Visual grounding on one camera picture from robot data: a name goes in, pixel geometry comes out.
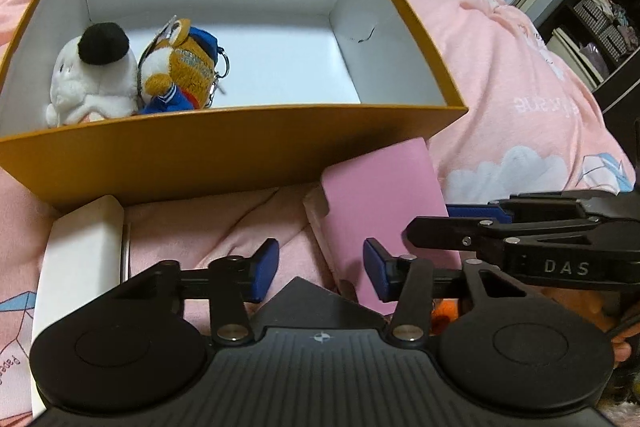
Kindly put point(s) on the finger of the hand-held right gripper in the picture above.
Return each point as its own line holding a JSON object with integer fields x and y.
{"x": 472, "y": 212}
{"x": 450, "y": 233}

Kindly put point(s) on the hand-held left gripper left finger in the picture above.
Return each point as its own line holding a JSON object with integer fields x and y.
{"x": 265, "y": 268}

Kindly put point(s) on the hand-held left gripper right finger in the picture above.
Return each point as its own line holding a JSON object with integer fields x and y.
{"x": 376, "y": 263}

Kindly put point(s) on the pink box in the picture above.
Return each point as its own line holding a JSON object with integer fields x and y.
{"x": 390, "y": 197}

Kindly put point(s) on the orange cardboard box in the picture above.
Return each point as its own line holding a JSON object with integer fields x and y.
{"x": 200, "y": 159}

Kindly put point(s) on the white rectangular box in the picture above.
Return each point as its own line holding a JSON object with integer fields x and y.
{"x": 80, "y": 252}

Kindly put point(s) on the person's right hand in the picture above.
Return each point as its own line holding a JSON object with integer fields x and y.
{"x": 622, "y": 351}

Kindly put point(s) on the small orange plush toy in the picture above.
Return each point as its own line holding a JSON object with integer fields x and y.
{"x": 445, "y": 314}

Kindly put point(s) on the pink printed blanket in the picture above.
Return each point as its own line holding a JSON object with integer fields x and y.
{"x": 505, "y": 57}

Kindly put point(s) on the dark cluttered storage shelf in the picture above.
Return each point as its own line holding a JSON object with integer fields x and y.
{"x": 605, "y": 27}

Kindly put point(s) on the white plush toy black hat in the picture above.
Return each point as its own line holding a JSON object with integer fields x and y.
{"x": 95, "y": 82}

